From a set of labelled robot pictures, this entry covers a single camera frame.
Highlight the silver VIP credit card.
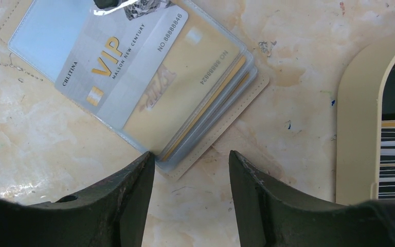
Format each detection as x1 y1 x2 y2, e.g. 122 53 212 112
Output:
55 4 189 129

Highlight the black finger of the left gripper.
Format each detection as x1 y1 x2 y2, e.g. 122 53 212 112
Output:
94 0 119 8

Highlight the cream oval card tray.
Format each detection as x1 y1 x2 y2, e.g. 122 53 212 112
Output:
335 33 395 205

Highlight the gold credit card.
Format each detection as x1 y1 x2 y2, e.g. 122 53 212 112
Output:
157 55 253 162
123 12 240 154

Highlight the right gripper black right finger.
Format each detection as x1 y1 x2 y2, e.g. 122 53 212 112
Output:
229 151 395 246

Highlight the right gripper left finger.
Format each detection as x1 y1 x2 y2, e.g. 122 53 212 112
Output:
0 152 155 246

